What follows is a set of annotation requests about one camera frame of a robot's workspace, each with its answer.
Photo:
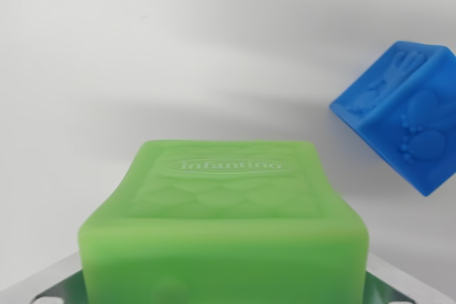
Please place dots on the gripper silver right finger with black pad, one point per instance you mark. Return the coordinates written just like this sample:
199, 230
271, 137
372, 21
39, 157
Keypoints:
402, 288

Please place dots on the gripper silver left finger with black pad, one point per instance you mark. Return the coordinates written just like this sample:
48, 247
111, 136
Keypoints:
46, 288

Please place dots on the green soft toy cube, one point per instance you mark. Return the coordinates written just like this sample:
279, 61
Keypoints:
221, 247

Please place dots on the blue soft toy cube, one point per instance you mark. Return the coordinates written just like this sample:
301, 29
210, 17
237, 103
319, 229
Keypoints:
399, 111

